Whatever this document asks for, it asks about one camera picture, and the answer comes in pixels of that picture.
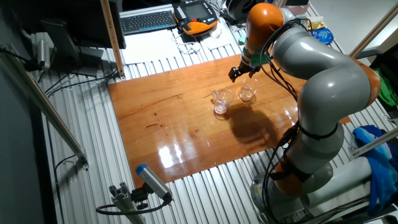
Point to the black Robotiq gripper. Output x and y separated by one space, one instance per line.
247 68

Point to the clear glass cup with spout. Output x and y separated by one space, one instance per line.
247 91

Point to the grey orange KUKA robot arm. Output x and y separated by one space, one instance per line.
326 81

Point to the small teal object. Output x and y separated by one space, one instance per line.
242 40

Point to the black round device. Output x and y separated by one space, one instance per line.
239 11

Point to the orange black teach pendant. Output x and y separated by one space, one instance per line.
196 15

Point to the pink box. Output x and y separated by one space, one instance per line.
298 9

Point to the gold snack packet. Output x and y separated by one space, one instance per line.
315 24

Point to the glossy wooden board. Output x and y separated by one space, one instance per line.
174 124

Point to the blue plastic bag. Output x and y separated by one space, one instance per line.
323 35

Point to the black silver computer keyboard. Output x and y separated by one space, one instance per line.
147 21

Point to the green cloth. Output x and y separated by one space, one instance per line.
387 90

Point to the short aluminium profile bar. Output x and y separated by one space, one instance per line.
376 141

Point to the blue cloth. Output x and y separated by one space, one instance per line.
379 168

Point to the black computer monitor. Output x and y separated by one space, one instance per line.
84 28

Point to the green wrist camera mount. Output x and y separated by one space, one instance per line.
248 57

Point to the silver camera with blue cap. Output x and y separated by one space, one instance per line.
154 183

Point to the grey aluminium profile bracket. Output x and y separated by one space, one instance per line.
124 200

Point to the long aluminium frame beam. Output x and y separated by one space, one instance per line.
46 105

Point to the silver cylindrical camera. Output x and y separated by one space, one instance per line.
43 54

